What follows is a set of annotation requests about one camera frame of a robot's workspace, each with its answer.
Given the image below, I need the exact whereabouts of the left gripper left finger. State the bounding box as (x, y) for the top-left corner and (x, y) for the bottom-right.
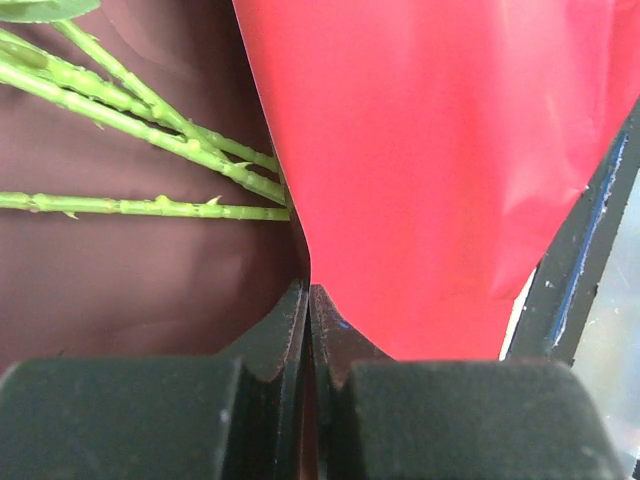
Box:
(1, 281), (309, 479)

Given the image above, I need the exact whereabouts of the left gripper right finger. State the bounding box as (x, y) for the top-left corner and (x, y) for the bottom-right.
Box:
(309, 285), (625, 479)

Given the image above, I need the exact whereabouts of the pink rose stem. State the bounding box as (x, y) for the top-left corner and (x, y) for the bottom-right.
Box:
(1, 192), (290, 222)

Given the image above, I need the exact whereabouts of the white rose stem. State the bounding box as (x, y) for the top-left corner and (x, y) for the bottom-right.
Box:
(1, 62), (285, 205)

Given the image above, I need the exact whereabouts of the dark red wrapping paper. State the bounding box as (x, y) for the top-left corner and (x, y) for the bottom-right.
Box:
(1, 1), (639, 366)

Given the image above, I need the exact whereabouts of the rose bud stem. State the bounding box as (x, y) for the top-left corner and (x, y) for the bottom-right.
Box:
(0, 0), (236, 161)

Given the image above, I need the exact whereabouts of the peach rose stem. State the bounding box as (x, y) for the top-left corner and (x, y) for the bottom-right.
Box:
(1, 29), (278, 173)

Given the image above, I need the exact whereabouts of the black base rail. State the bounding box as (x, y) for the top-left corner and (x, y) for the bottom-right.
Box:
(501, 104), (639, 365)

